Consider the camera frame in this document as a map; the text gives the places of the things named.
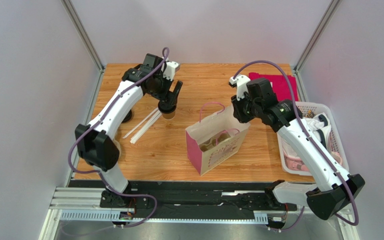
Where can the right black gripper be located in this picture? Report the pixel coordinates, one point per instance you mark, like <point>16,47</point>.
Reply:
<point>239,108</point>

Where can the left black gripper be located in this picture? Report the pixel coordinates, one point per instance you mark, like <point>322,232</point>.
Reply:
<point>168,97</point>

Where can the single paper coffee cup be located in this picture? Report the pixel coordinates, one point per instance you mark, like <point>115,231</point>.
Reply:
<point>168,116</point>

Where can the beige Cakes paper bag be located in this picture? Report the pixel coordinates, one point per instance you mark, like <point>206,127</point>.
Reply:
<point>207,126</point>

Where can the black plastic cup lid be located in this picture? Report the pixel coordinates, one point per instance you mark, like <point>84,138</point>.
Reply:
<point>166,108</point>

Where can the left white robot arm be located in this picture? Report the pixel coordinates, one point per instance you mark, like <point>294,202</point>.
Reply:
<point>95,141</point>

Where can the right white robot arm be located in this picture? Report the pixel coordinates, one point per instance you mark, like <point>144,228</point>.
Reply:
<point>334,187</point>

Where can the wrapped straw far left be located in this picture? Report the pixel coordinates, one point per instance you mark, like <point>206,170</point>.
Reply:
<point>140,123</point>

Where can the stack of black lids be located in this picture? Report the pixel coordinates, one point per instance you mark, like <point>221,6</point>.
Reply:
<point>128,117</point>

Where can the folded red t-shirt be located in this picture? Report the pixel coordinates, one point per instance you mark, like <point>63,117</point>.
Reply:
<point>279,85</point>

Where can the white plastic laundry basket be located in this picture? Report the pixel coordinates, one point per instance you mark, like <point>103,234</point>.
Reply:
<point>335,138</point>

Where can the white and pink clothes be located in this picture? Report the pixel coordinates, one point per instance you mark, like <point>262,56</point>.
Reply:
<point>321,127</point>

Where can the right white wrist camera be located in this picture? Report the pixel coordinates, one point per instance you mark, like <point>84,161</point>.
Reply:
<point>240,83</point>

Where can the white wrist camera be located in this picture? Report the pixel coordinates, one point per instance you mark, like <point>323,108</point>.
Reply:
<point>170,69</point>
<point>240,83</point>

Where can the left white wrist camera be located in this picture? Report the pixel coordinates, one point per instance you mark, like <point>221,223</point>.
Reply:
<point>170,69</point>

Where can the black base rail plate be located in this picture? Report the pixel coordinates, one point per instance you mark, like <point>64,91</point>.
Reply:
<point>195,200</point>

